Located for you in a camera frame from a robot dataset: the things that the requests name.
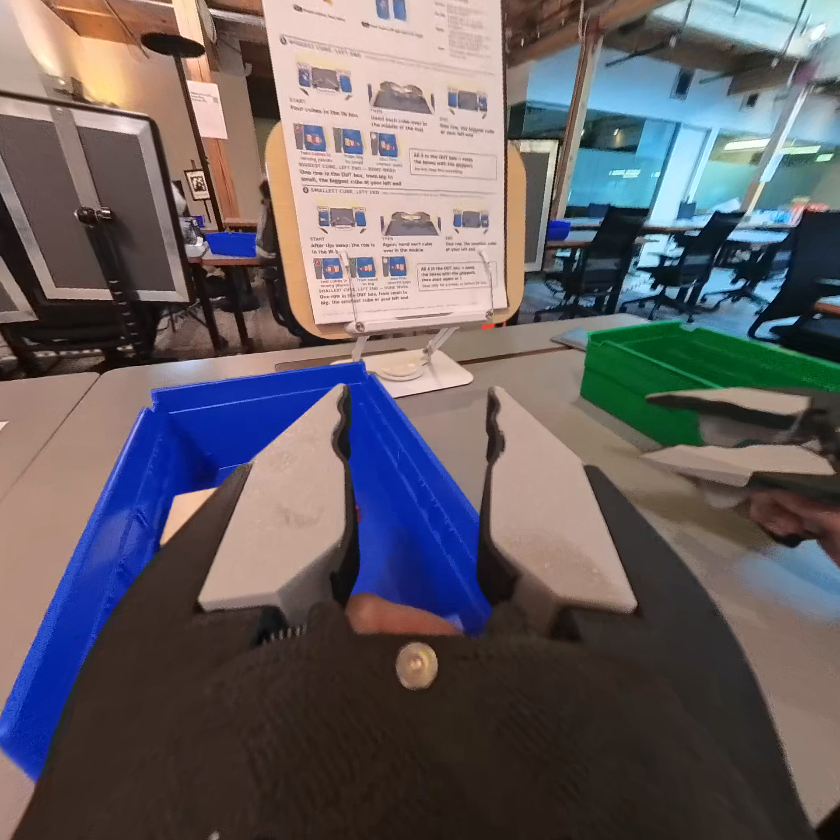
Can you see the printed instruction sheet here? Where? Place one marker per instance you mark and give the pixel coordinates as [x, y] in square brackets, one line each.
[394, 164]

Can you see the grey panel rack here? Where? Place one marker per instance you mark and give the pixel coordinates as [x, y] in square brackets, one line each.
[111, 197]

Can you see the grey partition panel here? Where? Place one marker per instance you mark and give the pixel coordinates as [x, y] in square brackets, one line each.
[535, 203]

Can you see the white stand base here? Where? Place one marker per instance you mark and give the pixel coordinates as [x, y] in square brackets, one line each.
[439, 377]

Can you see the black mesh office chair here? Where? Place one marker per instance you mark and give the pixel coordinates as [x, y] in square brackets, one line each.
[604, 256]
[807, 262]
[695, 256]

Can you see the large wooden cube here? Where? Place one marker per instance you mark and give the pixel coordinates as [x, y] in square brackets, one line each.
[187, 512]

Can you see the blue plastic bin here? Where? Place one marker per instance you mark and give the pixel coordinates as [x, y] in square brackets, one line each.
[420, 512]

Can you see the white wall notice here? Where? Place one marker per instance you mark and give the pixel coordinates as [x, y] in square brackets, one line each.
[208, 108]

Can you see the green plastic bin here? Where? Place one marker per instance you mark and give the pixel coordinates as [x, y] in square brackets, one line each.
[630, 374]

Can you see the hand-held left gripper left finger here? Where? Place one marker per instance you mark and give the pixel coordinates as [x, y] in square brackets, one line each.
[289, 512]

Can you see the black floor lamp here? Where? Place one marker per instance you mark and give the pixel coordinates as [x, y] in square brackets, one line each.
[190, 98]

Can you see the small blue storage bin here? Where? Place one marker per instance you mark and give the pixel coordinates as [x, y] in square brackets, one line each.
[559, 229]
[229, 244]

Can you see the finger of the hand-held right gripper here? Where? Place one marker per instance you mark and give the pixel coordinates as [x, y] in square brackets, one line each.
[741, 405]
[754, 464]

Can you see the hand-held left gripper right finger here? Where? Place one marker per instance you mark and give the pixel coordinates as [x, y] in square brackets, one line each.
[551, 525]

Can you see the person's right hand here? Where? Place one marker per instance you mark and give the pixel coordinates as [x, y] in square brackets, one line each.
[800, 518]

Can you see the framed wall picture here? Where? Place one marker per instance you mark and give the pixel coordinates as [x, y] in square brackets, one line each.
[197, 184]

